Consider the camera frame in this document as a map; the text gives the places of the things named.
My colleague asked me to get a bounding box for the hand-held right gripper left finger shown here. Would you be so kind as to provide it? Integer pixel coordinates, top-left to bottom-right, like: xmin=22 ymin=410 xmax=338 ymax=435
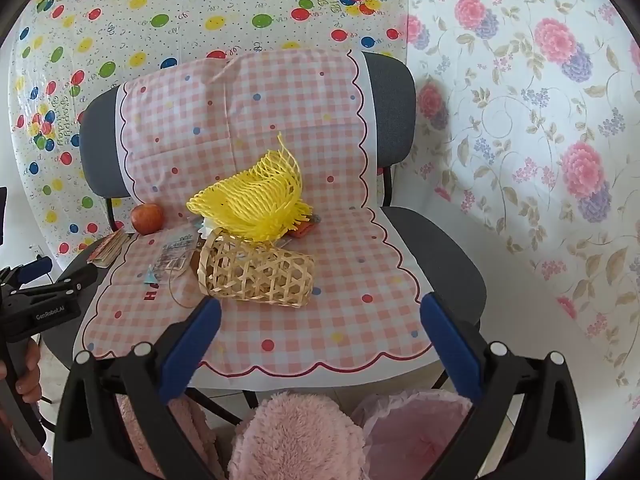
xmin=52 ymin=297 xmax=223 ymax=480

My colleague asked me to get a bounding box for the clear plastic packet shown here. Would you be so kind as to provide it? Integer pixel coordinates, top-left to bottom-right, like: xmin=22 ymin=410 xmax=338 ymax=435
xmin=150 ymin=232 xmax=202 ymax=282

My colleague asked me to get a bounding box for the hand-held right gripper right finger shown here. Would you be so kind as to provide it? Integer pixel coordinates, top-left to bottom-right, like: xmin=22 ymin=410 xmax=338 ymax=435
xmin=419 ymin=291 xmax=586 ymax=480

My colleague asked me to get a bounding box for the pink checkered cloth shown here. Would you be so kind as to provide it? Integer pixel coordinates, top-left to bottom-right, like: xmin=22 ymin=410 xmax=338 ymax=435
xmin=74 ymin=50 xmax=436 ymax=378

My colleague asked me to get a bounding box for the woven bamboo basket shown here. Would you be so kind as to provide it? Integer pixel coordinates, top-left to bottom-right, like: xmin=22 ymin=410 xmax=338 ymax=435
xmin=198 ymin=228 xmax=317 ymax=307

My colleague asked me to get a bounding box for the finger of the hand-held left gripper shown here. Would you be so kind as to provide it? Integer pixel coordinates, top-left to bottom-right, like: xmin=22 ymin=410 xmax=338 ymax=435
xmin=10 ymin=262 xmax=99 ymax=306
xmin=0 ymin=256 xmax=54 ymax=287

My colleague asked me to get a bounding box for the orange flat item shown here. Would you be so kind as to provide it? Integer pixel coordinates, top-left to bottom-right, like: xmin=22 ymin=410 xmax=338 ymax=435
xmin=287 ymin=214 xmax=321 ymax=239

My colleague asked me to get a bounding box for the yellow foam fruit net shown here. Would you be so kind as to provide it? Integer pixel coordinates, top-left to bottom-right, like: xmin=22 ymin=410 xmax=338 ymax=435
xmin=186 ymin=132 xmax=313 ymax=242

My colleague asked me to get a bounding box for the red apple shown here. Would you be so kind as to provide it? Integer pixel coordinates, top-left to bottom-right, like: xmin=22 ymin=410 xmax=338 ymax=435
xmin=131 ymin=203 xmax=165 ymax=236

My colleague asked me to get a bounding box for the floral print plastic sheet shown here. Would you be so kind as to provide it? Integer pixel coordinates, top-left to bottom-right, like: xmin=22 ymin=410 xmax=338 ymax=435
xmin=395 ymin=0 xmax=640 ymax=411

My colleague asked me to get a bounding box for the grey office chair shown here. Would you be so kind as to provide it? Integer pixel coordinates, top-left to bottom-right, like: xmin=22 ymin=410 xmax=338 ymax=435
xmin=37 ymin=50 xmax=488 ymax=426

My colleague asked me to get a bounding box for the pink trash bag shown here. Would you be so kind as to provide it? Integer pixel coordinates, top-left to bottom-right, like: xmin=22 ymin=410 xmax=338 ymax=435
xmin=350 ymin=392 xmax=476 ymax=480

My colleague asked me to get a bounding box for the person's left hand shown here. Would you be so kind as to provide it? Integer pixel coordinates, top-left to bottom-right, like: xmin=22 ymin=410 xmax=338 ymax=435
xmin=0 ymin=340 xmax=43 ymax=405

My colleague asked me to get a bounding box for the pink fuzzy clothing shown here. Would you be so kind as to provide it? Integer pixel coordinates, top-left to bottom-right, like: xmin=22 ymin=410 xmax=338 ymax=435
xmin=115 ymin=392 xmax=368 ymax=480

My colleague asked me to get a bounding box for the balloon print plastic sheet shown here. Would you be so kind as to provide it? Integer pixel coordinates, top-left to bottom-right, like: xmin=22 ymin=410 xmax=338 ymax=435
xmin=10 ymin=0 xmax=408 ymax=263

